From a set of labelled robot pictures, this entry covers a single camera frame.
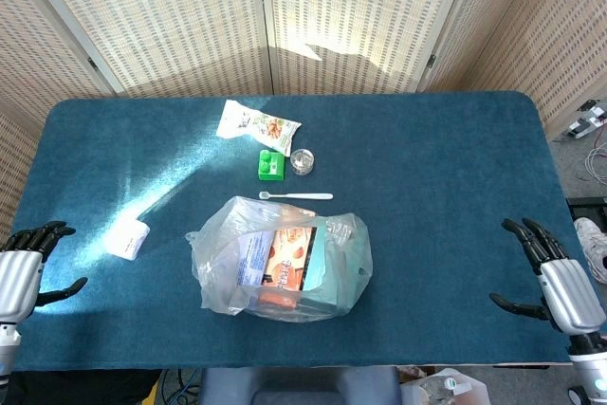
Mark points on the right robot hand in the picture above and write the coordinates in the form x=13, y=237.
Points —
x=571, y=296

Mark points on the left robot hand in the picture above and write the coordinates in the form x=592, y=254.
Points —
x=19, y=281

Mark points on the clear plastic bag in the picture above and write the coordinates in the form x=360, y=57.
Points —
x=218, y=263

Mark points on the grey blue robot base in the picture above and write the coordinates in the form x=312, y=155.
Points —
x=299, y=386

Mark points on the white sneaker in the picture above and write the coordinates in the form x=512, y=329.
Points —
x=592, y=246

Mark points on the small white box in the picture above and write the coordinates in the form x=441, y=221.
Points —
x=127, y=240

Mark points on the clear plastic container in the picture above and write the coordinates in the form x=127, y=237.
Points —
x=446, y=388

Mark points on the blue carpet table cover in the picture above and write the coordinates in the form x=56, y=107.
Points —
x=427, y=187

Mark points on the woven screen panel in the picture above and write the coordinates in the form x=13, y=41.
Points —
x=33, y=54
x=360, y=6
x=536, y=35
x=166, y=21

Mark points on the black screen hinge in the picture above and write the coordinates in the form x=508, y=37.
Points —
x=92, y=64
x=430, y=61

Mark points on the white blue printed package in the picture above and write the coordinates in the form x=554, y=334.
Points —
x=253, y=258

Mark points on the teal cardboard box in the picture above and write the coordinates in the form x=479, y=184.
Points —
x=332, y=272

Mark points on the orange snack box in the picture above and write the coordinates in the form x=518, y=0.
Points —
x=289, y=258

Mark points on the green plastic block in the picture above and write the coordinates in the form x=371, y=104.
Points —
x=271, y=168

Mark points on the white nut snack pouch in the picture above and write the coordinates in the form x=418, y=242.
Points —
x=256, y=125

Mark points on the white plastic spoon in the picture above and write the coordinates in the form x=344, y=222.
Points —
x=303, y=196

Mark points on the clear round jar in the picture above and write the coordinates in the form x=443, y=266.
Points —
x=302, y=162

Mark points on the black metal frame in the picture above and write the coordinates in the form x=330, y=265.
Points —
x=588, y=208

